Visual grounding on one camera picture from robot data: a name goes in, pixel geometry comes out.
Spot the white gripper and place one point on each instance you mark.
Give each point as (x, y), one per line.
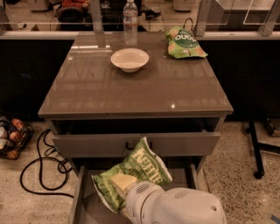
(139, 196)

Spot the black wire basket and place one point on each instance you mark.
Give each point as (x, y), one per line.
(12, 141)

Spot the metal post right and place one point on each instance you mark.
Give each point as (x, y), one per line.
(201, 24)

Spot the metal post left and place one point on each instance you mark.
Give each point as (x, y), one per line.
(96, 13)

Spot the black metal stand leg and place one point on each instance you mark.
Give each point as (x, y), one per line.
(258, 147)

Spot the grey open middle drawer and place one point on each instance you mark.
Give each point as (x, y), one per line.
(88, 208)

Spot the orange snack packet in basket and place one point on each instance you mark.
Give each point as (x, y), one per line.
(19, 125)

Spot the clear plastic water bottle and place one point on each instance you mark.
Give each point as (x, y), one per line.
(130, 23)

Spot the white ceramic bowl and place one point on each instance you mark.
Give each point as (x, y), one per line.
(129, 60)

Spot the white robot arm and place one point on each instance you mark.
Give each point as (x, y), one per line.
(148, 203)

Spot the grey top drawer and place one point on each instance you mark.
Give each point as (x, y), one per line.
(113, 145)

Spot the green Kettle chip bag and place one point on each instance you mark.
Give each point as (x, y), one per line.
(142, 163)

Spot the green snack bag on counter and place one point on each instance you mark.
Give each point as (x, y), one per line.
(182, 44)

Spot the metal post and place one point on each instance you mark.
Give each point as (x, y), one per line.
(96, 13)
(201, 24)

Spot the grey cabinet with counter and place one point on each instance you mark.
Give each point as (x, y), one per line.
(91, 96)

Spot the black drawer handle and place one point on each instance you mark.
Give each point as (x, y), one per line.
(150, 144)

